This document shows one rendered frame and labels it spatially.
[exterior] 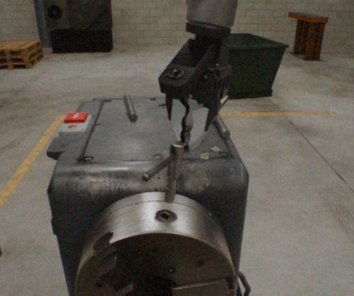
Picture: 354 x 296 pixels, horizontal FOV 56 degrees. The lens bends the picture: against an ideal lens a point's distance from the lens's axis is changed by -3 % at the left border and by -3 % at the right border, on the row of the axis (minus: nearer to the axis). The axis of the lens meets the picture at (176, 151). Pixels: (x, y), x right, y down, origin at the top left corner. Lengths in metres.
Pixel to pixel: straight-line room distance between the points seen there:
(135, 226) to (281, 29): 10.60
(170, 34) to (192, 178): 9.81
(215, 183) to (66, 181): 0.32
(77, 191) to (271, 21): 10.39
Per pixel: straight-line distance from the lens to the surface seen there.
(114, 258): 0.61
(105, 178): 0.75
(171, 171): 0.57
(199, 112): 0.56
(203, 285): 0.68
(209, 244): 0.62
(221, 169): 0.76
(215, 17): 0.52
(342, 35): 11.87
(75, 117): 1.03
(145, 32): 10.48
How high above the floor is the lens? 1.62
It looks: 27 degrees down
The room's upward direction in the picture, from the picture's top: straight up
